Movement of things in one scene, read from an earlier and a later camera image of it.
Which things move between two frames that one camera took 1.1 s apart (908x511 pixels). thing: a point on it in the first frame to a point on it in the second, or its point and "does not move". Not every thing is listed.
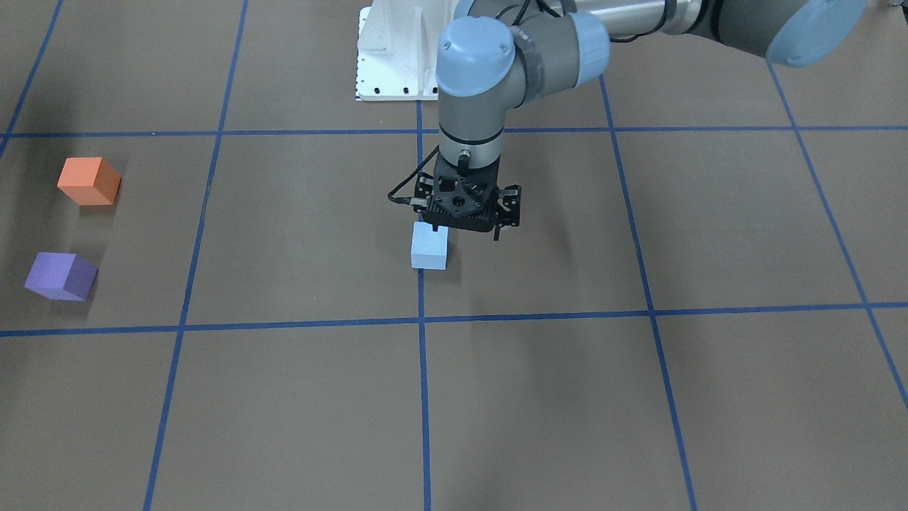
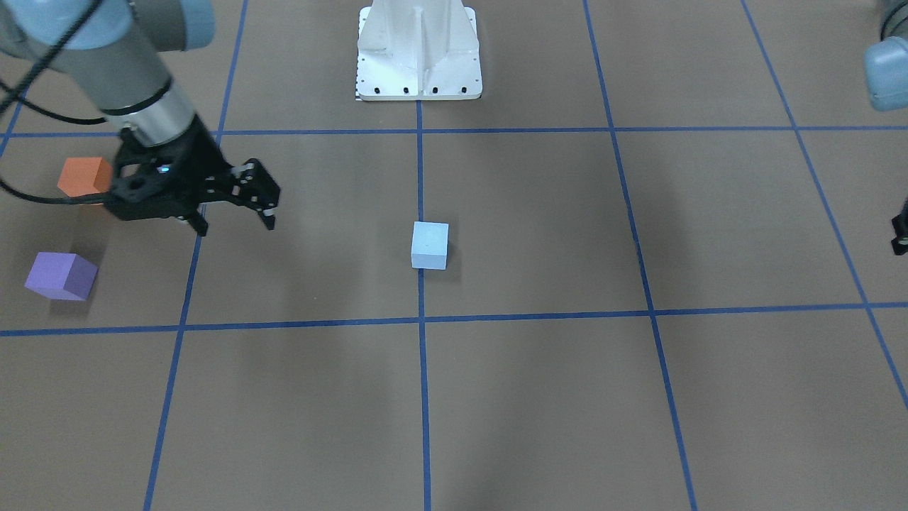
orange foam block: [89, 181] does not move
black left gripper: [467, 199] to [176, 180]
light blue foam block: [429, 247] does not move
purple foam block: [62, 276] does not move
